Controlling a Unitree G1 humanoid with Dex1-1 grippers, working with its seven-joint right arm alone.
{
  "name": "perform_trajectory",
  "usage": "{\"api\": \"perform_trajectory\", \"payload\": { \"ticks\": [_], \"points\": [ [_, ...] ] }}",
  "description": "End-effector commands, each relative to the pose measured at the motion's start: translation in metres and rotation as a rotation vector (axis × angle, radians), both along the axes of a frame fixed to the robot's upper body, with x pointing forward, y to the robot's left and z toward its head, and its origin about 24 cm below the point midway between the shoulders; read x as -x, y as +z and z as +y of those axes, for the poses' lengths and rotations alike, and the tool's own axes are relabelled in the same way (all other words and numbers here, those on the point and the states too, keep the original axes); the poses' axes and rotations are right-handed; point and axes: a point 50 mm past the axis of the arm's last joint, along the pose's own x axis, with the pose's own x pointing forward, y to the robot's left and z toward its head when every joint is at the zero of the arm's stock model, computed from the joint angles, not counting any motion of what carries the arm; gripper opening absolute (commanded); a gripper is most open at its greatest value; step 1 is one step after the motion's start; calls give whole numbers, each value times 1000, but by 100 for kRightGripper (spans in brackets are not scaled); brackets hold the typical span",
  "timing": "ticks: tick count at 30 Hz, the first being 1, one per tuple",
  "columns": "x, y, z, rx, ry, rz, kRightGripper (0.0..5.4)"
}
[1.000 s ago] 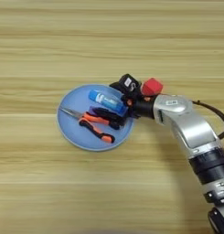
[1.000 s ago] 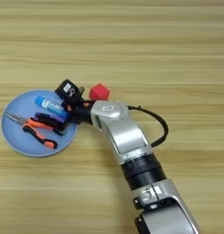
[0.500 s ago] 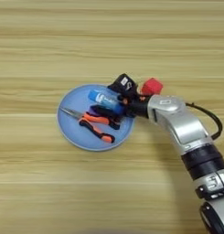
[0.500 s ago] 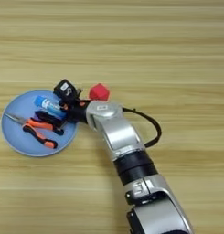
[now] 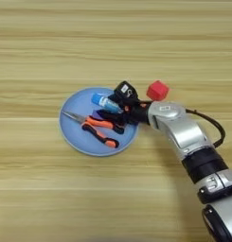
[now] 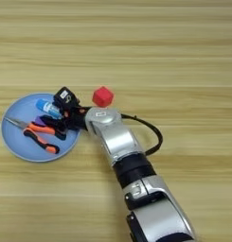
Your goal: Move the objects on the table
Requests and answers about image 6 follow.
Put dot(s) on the red cube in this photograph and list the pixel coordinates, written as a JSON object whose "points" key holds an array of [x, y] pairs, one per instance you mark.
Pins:
{"points": [[102, 97]]}

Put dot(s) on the blue glue stick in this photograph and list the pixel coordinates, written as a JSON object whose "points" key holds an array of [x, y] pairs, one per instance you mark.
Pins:
{"points": [[48, 107]]}

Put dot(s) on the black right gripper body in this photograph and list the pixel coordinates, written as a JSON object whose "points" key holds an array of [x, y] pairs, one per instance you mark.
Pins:
{"points": [[74, 119]]}

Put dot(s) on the black box with white label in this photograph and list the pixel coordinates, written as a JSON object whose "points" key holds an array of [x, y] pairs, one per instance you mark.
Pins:
{"points": [[66, 97]]}

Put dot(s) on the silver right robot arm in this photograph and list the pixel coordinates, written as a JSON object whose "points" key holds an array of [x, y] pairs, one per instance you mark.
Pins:
{"points": [[120, 138]]}

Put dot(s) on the orange and black pliers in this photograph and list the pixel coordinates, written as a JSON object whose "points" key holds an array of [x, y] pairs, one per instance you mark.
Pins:
{"points": [[40, 128]]}

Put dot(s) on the round blue plate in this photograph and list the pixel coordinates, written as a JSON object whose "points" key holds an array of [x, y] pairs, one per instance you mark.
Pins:
{"points": [[19, 107]]}

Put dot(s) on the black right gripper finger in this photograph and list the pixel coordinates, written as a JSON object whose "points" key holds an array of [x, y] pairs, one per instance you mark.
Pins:
{"points": [[54, 123]]}

